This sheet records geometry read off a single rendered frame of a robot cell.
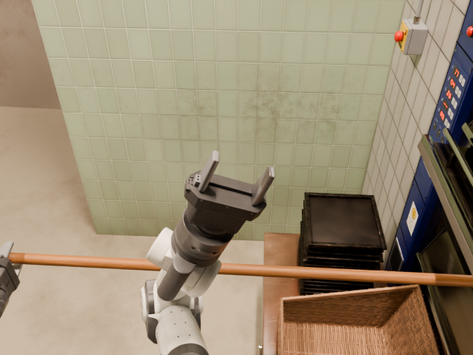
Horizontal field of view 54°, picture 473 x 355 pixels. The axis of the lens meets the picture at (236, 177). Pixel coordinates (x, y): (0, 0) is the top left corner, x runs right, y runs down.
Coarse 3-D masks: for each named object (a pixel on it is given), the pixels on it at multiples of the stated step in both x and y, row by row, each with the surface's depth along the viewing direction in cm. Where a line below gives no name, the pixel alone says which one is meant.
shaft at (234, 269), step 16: (16, 256) 122; (32, 256) 122; (48, 256) 122; (64, 256) 122; (80, 256) 122; (96, 256) 123; (224, 272) 119; (240, 272) 119; (256, 272) 119; (272, 272) 118; (288, 272) 118; (304, 272) 118; (320, 272) 118; (336, 272) 118; (352, 272) 118; (368, 272) 117; (384, 272) 117; (400, 272) 118
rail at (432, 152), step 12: (432, 144) 122; (432, 156) 119; (444, 168) 114; (444, 180) 111; (456, 192) 107; (456, 204) 104; (456, 216) 103; (468, 216) 101; (468, 228) 98; (468, 240) 97
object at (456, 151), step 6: (444, 132) 122; (450, 138) 119; (450, 144) 118; (456, 144) 117; (456, 150) 115; (450, 156) 117; (456, 156) 114; (462, 156) 113; (450, 162) 117; (462, 162) 111; (462, 168) 110; (468, 168) 109; (468, 174) 108; (468, 180) 107
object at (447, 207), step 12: (420, 144) 127; (444, 144) 127; (444, 156) 122; (468, 156) 124; (432, 168) 118; (456, 168) 119; (432, 180) 117; (456, 180) 115; (444, 192) 110; (468, 192) 112; (444, 204) 109; (468, 204) 108; (456, 228) 102; (468, 252) 96; (468, 264) 96
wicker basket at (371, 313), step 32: (384, 288) 160; (416, 288) 158; (288, 320) 176; (320, 320) 174; (352, 320) 173; (384, 320) 172; (416, 320) 153; (288, 352) 167; (352, 352) 167; (384, 352) 167; (416, 352) 149
